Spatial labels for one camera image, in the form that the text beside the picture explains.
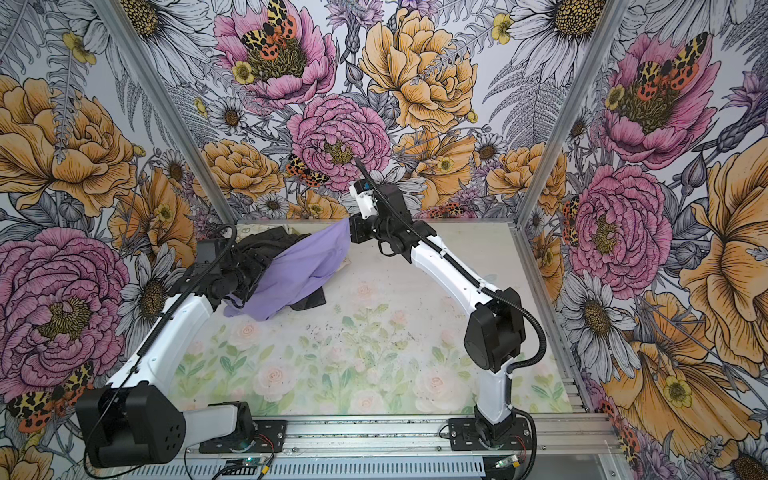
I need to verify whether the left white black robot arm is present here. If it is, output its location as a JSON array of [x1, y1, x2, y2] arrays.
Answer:
[[76, 239, 270, 479]]

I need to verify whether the aluminium front rail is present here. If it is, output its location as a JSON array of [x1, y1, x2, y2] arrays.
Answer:
[[185, 414, 619, 458]]

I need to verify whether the right aluminium corner post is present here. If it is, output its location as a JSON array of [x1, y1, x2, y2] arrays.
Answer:
[[514, 0, 631, 226]]

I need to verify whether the lavender purple shirt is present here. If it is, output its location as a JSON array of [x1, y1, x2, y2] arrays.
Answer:
[[223, 217, 354, 322]]

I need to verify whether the green circuit board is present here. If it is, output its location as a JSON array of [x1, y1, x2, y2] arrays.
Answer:
[[220, 457, 273, 478]]

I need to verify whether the right black corrugated cable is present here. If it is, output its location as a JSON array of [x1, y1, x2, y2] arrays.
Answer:
[[353, 157, 548, 480]]

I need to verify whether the black cloth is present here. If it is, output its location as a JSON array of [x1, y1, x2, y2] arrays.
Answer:
[[224, 227, 309, 308]]

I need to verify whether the left aluminium corner post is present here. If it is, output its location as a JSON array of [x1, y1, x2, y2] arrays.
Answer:
[[94, 1, 238, 224]]

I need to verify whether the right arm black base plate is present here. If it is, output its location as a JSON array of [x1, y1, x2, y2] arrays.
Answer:
[[448, 415, 533, 451]]

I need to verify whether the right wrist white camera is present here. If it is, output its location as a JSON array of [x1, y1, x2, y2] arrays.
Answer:
[[349, 179, 378, 220]]

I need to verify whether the white slotted cable duct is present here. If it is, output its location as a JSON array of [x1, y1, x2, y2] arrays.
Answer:
[[124, 456, 486, 479]]

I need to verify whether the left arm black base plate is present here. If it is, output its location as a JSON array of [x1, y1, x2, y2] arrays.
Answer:
[[199, 419, 288, 454]]

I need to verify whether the aluminium corner post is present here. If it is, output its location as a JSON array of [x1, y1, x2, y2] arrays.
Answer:
[[514, 0, 631, 226], [94, 1, 238, 224]]

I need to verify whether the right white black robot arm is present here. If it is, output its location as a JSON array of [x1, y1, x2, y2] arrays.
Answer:
[[349, 180, 547, 450]]

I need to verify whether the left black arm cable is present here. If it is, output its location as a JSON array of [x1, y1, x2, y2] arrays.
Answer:
[[80, 223, 238, 480]]

